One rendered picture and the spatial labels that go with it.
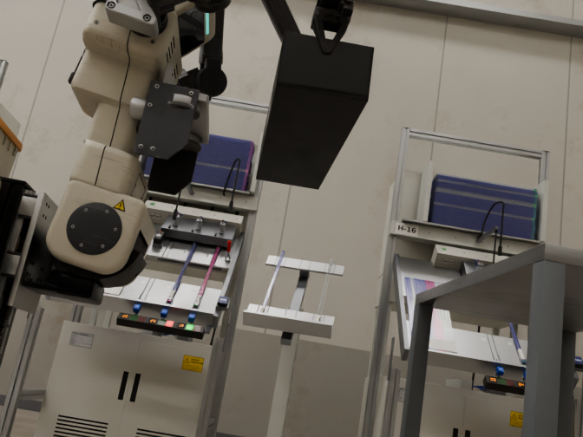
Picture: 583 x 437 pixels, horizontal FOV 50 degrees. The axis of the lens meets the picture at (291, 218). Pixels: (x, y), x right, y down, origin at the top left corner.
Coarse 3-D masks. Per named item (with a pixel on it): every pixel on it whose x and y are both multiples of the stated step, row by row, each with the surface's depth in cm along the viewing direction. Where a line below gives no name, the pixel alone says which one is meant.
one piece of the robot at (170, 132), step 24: (168, 72) 131; (168, 96) 128; (192, 96) 128; (144, 120) 126; (168, 120) 126; (192, 120) 127; (144, 144) 125; (168, 144) 125; (192, 144) 147; (168, 168) 150; (192, 168) 151; (168, 192) 149
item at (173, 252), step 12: (156, 228) 306; (168, 240) 298; (180, 240) 300; (156, 252) 287; (168, 252) 288; (180, 252) 290; (204, 252) 293; (192, 264) 290; (204, 264) 285; (216, 264) 285; (228, 264) 287
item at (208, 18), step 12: (180, 12) 136; (192, 12) 140; (180, 24) 141; (192, 24) 144; (204, 24) 148; (180, 36) 146; (192, 36) 149; (204, 36) 153; (180, 48) 150; (192, 48) 154
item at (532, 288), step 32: (512, 256) 119; (544, 256) 106; (576, 256) 107; (448, 288) 150; (480, 288) 138; (512, 288) 132; (544, 288) 105; (576, 288) 123; (416, 320) 169; (512, 320) 171; (544, 320) 104; (576, 320) 156; (416, 352) 166; (544, 352) 102; (416, 384) 164; (544, 384) 101; (416, 416) 162; (544, 416) 100
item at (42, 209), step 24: (24, 216) 126; (48, 216) 130; (24, 240) 128; (144, 240) 140; (24, 264) 121; (48, 264) 136; (144, 264) 136; (24, 288) 124; (48, 288) 122; (72, 288) 123; (96, 288) 127
